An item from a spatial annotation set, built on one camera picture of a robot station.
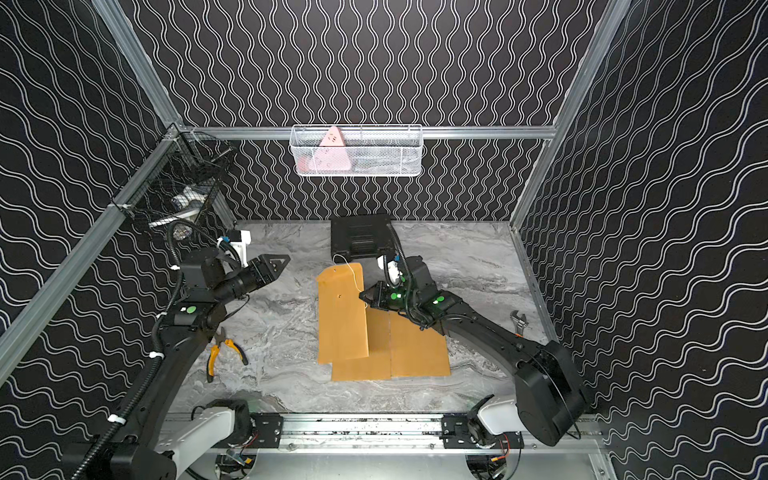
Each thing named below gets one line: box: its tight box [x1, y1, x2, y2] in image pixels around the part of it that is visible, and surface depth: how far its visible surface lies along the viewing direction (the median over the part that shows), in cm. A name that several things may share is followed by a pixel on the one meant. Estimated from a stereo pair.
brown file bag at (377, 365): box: [332, 308, 391, 381], surface depth 87 cm
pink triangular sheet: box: [309, 126, 352, 171], surface depth 92 cm
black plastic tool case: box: [331, 214, 396, 261], surface depth 111 cm
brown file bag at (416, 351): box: [390, 311, 451, 377], surface depth 87 cm
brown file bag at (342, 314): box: [317, 263, 369, 364], surface depth 82 cm
